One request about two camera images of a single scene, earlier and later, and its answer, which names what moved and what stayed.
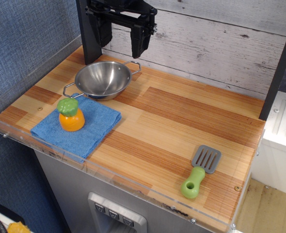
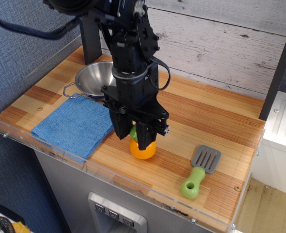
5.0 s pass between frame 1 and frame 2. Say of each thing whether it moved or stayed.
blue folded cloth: stayed
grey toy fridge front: stayed
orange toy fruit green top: moved
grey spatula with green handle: stayed
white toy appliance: stayed
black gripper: moved
